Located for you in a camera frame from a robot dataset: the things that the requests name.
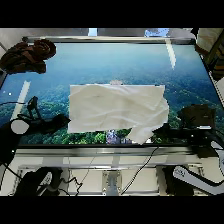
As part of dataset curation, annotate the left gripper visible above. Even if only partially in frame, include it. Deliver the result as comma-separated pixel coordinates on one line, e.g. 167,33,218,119
49,113,72,133

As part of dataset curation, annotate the black cable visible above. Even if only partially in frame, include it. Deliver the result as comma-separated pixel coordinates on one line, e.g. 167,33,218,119
120,146,160,196
59,156,98,197

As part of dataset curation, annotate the brown garment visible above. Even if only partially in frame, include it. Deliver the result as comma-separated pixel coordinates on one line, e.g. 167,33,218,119
0,38,58,75

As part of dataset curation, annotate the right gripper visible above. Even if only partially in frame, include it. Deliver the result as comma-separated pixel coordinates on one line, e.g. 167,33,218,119
152,122,178,140

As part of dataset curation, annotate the white T-shirt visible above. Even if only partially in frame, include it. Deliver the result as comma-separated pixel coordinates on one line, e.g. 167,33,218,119
67,79,170,145

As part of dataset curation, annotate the dark green garment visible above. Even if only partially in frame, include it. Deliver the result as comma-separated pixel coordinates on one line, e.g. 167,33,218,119
177,103,217,130

